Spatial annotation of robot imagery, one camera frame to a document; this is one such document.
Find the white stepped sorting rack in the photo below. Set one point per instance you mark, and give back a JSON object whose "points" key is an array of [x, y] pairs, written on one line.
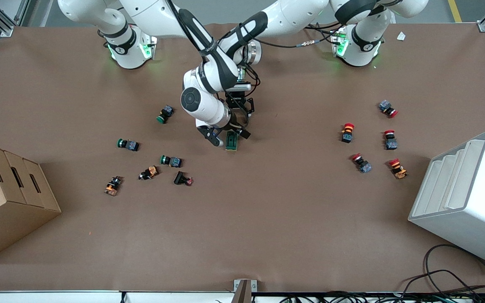
{"points": [[465, 198]]}

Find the grey metal table bracket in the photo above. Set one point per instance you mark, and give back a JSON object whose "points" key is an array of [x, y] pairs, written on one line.
{"points": [[244, 290]]}

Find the black push button orange block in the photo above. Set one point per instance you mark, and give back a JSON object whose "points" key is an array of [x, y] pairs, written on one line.
{"points": [[149, 172], [113, 186]]}

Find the green load switch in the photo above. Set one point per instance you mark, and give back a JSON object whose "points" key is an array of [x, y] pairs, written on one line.
{"points": [[231, 143]]}

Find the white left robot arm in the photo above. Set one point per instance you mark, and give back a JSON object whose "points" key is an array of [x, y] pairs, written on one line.
{"points": [[293, 14]]}

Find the red mushroom button blue block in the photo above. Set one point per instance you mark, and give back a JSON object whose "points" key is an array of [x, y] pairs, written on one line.
{"points": [[361, 163], [387, 108], [390, 140]]}

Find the small white paper scrap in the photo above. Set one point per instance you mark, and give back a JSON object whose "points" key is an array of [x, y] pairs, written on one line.
{"points": [[401, 36]]}

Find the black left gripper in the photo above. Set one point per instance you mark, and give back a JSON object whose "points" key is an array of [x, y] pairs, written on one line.
{"points": [[237, 102]]}

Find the dark red button black block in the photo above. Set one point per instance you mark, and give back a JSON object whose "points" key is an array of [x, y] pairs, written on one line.
{"points": [[182, 179]]}

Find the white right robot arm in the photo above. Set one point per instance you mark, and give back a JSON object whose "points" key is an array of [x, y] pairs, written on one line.
{"points": [[154, 14]]}

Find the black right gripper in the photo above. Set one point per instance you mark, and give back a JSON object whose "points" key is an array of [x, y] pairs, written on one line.
{"points": [[236, 125]]}

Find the red mushroom button orange block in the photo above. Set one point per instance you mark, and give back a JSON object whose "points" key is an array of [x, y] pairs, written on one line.
{"points": [[398, 168], [347, 132]]}

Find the white table edge rail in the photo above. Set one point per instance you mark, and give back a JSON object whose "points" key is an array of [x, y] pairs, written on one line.
{"points": [[78, 296]]}

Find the green push button blue block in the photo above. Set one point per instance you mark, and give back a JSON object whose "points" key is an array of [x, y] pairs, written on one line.
{"points": [[165, 114], [128, 144], [171, 160]]}

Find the brown cardboard box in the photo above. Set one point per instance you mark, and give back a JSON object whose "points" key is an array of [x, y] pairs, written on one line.
{"points": [[11, 202]]}

